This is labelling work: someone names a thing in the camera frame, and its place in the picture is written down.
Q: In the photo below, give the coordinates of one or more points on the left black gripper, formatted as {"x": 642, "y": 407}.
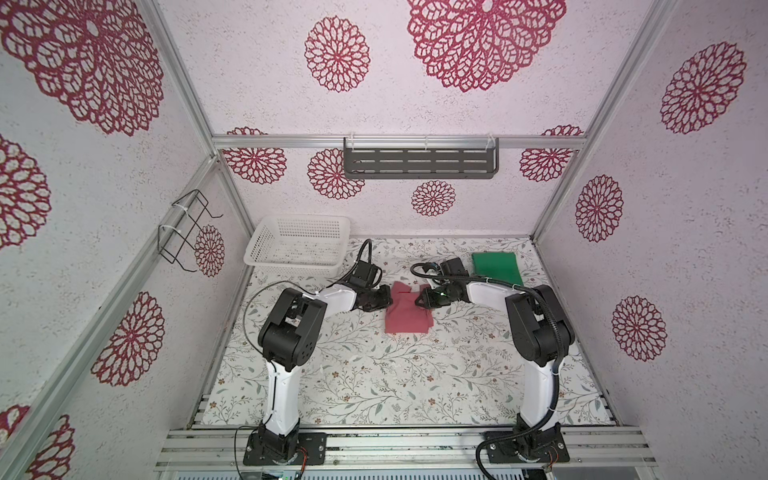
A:
{"x": 385, "y": 301}

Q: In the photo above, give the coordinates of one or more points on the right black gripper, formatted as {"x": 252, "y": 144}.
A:
{"x": 428, "y": 303}

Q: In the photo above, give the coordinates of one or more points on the pink red tank top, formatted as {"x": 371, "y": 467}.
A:
{"x": 403, "y": 315}

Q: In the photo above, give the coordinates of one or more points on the green tank top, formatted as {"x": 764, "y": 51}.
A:
{"x": 498, "y": 265}

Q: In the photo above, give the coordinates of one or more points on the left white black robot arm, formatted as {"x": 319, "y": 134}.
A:
{"x": 290, "y": 335}

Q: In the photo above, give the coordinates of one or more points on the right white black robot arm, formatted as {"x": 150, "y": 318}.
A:
{"x": 540, "y": 329}

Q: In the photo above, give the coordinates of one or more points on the white plastic laundry basket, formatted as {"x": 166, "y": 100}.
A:
{"x": 302, "y": 245}

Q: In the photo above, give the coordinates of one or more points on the dark grey wall shelf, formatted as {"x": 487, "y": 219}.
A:
{"x": 424, "y": 163}

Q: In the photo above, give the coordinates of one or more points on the aluminium front rail frame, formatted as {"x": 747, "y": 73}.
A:
{"x": 409, "y": 452}

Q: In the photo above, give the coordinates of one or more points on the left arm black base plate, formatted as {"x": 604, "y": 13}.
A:
{"x": 297, "y": 449}

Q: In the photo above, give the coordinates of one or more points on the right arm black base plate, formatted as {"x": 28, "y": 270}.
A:
{"x": 543, "y": 446}

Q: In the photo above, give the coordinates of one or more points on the black wire wall rack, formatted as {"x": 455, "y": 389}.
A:
{"x": 176, "y": 235}

